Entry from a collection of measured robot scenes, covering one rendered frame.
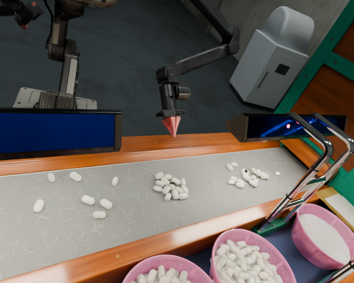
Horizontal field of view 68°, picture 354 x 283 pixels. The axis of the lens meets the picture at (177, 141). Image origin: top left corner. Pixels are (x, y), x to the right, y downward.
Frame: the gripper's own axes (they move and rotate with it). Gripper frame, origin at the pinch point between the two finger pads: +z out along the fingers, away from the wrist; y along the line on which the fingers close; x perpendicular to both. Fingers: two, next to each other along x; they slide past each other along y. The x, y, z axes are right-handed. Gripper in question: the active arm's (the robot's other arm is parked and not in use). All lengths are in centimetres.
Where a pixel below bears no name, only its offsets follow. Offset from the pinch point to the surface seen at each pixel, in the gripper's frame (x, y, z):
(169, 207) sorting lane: -8.9, -12.0, 25.1
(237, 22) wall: 261, 385, -276
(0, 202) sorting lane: -2, -57, 15
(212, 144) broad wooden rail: 5.7, 24.3, 4.6
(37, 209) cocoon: -7, -49, 18
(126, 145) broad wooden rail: 6.7, -17.2, 1.8
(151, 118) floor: 143, 74, -41
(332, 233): -25, 51, 48
